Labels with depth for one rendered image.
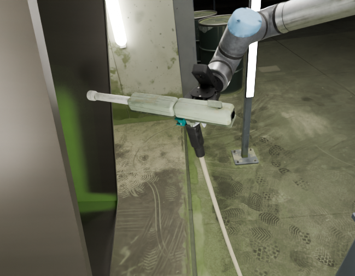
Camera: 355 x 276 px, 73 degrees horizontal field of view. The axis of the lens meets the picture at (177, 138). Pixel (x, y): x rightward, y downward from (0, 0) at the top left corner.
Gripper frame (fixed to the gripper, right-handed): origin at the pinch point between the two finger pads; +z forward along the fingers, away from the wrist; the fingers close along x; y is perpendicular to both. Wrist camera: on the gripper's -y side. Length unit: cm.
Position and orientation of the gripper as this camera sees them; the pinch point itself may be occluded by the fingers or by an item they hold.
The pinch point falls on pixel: (188, 119)
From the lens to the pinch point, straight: 65.5
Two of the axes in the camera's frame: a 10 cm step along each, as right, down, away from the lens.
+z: -4.2, 7.2, -5.5
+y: 2.2, 6.7, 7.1
